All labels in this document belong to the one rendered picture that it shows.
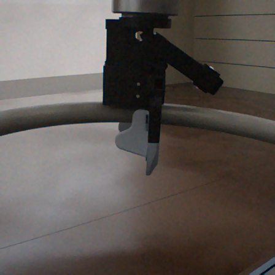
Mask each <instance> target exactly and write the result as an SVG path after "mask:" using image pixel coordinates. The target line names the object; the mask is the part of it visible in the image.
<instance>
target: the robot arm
mask: <svg viewBox="0 0 275 275"><path fill-rule="evenodd" d="M179 4H180V0H111V12H112V13H113V14H121V15H122V16H121V17H118V19H112V18H106V30H107V36H106V60H105V61H104V65H103V105H106V106H117V108H121V109H132V106H145V107H146V104H149V111H147V110H145V109H139V110H137V111H136V112H135V113H134V114H133V118H132V123H122V122H119V123H118V130H119V132H120V133H118V134H117V135H116V136H115V145H116V146H117V148H119V149H120V150H124V151H127V152H130V153H134V154H136V155H140V156H143V157H146V159H145V160H146V161H147V163H146V176H149V175H151V173H152V172H153V170H154V169H155V167H156V165H157V164H158V154H159V147H160V123H161V105H163V104H164V100H165V82H166V71H165V70H166V68H168V64H169V65H171V66H172V67H173V68H175V69H176V70H178V71H179V72H181V73H182V74H183V75H185V76H186V77H188V78H189V79H190V80H192V84H194V85H195V86H196V88H197V89H199V90H202V91H203V92H204V93H205V94H206V93H207V92H208V93H210V94H211V95H215V94H216V93H217V92H218V89H219V88H220V87H221V85H222V84H223V80H222V79H221V78H220V77H219V76H220V74H219V73H218V72H217V71H216V70H215V68H214V67H212V66H209V65H207V64H206V63H205V64H202V63H200V62H199V61H197V60H195V59H193V57H191V56H190V55H189V54H187V53H186V52H184V51H183V50H182V49H180V48H179V47H178V46H176V45H175V44H173V43H172V42H170V41H169V40H167V38H165V37H164V36H162V35H161V34H159V33H158V32H155V33H153V29H154V28H158V29H171V19H168V18H169V16H173V17H177V16H178V14H179ZM138 31H142V32H143V33H142V34H140V37H141V39H136V33H137V32H138ZM146 115H148V123H146Z"/></svg>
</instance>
